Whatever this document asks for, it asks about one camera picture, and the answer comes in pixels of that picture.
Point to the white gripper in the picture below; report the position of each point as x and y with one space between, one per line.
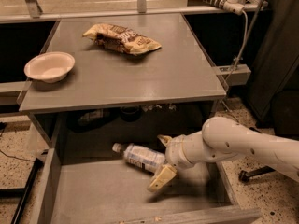
175 154

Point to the blue plastic bottle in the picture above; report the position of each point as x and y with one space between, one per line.
139 156

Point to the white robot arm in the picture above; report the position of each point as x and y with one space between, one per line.
222 139

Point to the grey cabinet counter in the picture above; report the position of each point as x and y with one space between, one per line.
178 72

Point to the open grey top drawer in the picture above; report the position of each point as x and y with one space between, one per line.
84 182

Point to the black office chair base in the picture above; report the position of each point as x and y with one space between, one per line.
245 176

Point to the yellow brown chip bag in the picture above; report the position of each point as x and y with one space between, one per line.
121 39

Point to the white paper bowl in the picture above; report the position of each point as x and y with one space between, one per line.
49 67

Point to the black metal frame on floor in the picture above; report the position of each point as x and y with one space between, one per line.
22 194

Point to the white power strip with cable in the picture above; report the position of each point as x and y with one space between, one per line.
235 7

